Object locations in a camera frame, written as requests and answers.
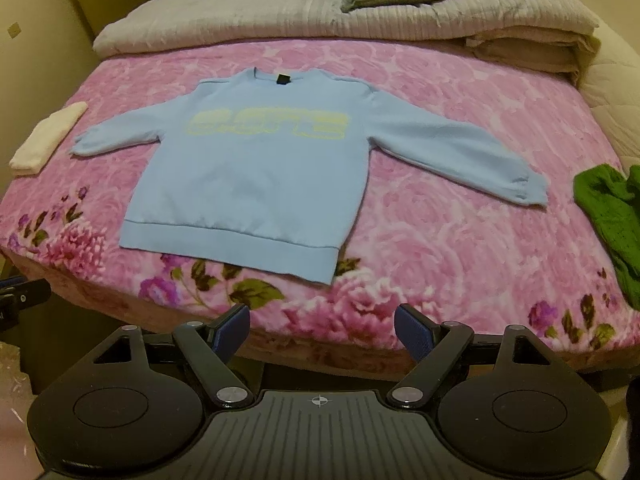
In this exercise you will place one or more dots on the pink floral blanket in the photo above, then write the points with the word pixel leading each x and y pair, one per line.
pixel 430 210

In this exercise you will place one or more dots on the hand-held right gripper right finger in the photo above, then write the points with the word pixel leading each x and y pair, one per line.
pixel 413 337

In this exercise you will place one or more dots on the green knitted garment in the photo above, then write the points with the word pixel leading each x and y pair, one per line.
pixel 611 220

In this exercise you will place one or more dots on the light blue sweatshirt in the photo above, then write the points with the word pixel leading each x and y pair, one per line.
pixel 260 180

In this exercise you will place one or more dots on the folded white towel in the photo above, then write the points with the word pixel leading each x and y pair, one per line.
pixel 44 136

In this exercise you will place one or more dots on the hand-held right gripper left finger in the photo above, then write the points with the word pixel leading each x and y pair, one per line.
pixel 231 331

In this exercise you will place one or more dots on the folded beige quilt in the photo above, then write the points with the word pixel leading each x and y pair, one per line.
pixel 350 20

